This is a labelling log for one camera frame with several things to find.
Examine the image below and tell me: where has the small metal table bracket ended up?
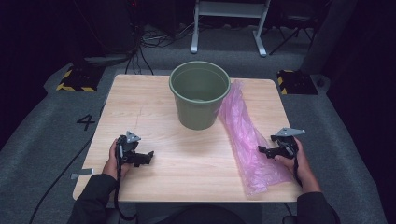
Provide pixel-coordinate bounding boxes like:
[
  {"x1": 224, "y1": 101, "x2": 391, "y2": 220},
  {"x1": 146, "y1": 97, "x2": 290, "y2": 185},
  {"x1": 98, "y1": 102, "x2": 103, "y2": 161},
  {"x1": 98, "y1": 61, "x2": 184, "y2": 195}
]
[{"x1": 70, "y1": 168, "x2": 95, "y2": 180}]

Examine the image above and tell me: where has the tangled cable bundle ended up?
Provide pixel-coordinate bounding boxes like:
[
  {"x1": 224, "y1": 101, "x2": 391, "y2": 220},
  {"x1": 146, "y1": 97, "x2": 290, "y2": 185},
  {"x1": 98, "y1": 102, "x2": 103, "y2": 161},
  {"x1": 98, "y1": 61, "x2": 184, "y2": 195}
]
[{"x1": 124, "y1": 21, "x2": 195, "y2": 76}]

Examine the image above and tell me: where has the black equipment box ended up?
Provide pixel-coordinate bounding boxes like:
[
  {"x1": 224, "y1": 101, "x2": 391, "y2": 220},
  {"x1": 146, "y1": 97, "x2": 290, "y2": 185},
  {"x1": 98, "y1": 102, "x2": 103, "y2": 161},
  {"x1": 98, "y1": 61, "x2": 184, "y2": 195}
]
[
  {"x1": 143, "y1": 0, "x2": 192, "y2": 31},
  {"x1": 90, "y1": 0, "x2": 139, "y2": 54}
]

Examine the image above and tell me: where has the person's left hand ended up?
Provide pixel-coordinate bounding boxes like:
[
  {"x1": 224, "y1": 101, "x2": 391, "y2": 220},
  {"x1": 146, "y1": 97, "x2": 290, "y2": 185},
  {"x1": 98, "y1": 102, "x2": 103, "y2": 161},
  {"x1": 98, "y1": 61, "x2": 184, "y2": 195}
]
[{"x1": 102, "y1": 139, "x2": 132, "y2": 181}]

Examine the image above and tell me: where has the long black floor cable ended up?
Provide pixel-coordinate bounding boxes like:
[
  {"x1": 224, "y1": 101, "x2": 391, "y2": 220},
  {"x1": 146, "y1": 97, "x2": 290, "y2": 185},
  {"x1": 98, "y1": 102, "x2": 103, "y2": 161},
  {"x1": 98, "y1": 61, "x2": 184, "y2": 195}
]
[{"x1": 28, "y1": 104, "x2": 106, "y2": 224}]

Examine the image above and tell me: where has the person's dark clothed lap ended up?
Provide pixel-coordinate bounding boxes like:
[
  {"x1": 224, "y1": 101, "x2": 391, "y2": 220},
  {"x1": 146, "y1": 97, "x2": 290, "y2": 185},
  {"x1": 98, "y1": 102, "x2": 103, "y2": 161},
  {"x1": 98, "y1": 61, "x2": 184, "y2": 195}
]
[{"x1": 155, "y1": 204, "x2": 248, "y2": 224}]

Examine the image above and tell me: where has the left hand-held gripper black cable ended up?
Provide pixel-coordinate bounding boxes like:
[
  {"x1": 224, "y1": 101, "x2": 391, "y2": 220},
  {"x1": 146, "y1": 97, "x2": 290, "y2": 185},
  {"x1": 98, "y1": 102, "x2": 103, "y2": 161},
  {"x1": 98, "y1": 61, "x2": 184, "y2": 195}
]
[{"x1": 113, "y1": 155, "x2": 138, "y2": 222}]

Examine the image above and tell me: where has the white metal desk frame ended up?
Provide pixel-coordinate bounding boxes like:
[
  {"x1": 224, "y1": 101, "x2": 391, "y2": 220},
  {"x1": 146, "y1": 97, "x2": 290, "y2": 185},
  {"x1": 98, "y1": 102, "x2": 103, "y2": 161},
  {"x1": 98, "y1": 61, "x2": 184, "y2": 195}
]
[{"x1": 190, "y1": 0, "x2": 272, "y2": 58}]

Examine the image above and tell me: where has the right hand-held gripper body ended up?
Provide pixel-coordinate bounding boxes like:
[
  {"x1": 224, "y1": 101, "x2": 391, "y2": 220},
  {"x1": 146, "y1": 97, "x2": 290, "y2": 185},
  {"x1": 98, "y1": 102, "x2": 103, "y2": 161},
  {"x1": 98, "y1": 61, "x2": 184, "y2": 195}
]
[{"x1": 270, "y1": 127, "x2": 306, "y2": 160}]

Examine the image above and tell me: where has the pink plastic bag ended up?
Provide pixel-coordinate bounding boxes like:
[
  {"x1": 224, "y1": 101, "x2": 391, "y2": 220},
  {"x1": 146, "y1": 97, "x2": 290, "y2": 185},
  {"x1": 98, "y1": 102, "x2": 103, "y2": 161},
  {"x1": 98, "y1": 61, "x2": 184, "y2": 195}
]
[{"x1": 218, "y1": 79, "x2": 295, "y2": 197}]

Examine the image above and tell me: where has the green plastic bucket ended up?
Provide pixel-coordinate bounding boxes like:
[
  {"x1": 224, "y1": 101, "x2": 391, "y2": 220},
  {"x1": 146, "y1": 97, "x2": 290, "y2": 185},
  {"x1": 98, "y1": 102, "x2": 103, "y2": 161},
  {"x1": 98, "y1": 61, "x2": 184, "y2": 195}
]
[{"x1": 168, "y1": 61, "x2": 232, "y2": 131}]

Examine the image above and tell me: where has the right hand-held gripper black cable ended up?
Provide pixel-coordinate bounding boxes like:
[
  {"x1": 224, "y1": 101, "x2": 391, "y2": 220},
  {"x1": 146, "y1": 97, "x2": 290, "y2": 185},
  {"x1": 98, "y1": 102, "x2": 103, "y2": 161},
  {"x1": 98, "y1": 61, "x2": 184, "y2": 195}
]
[{"x1": 292, "y1": 146, "x2": 304, "y2": 188}]

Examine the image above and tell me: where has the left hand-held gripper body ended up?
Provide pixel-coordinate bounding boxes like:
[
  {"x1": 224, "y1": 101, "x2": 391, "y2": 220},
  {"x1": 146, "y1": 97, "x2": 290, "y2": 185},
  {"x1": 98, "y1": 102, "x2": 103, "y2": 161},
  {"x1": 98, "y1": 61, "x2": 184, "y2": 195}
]
[{"x1": 115, "y1": 130, "x2": 143, "y2": 164}]

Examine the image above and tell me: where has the black yellow striped stand base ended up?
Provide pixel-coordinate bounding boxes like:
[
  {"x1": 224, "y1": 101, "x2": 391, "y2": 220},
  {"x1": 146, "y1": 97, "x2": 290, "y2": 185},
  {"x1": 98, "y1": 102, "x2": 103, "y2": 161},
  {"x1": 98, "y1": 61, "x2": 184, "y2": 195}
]
[
  {"x1": 55, "y1": 64, "x2": 106, "y2": 93},
  {"x1": 276, "y1": 69, "x2": 319, "y2": 96}
]

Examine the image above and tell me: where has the black tripod stand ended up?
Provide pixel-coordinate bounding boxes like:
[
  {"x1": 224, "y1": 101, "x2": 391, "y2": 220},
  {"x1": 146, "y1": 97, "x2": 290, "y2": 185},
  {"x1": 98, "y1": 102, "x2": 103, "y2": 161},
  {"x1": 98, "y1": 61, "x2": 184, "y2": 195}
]
[{"x1": 269, "y1": 15, "x2": 316, "y2": 56}]

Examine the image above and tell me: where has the grey curtain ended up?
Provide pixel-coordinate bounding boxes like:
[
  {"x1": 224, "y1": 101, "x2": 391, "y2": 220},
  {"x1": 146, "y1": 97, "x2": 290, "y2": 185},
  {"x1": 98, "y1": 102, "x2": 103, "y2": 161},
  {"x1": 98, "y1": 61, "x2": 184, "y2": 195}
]
[{"x1": 300, "y1": 0, "x2": 359, "y2": 76}]

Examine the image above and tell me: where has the person's right hand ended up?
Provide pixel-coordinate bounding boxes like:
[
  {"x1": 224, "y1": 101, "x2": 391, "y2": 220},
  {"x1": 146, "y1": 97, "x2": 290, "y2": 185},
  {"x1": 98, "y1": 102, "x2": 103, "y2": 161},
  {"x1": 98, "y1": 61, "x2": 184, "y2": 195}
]
[{"x1": 274, "y1": 138, "x2": 321, "y2": 194}]

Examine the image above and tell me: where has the hand-held gripper black cable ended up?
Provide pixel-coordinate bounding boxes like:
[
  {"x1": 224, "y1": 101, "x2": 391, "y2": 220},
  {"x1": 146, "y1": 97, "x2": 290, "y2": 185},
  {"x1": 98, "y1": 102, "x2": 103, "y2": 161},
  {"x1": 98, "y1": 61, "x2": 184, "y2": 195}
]
[
  {"x1": 113, "y1": 155, "x2": 138, "y2": 222},
  {"x1": 292, "y1": 146, "x2": 304, "y2": 188}
]

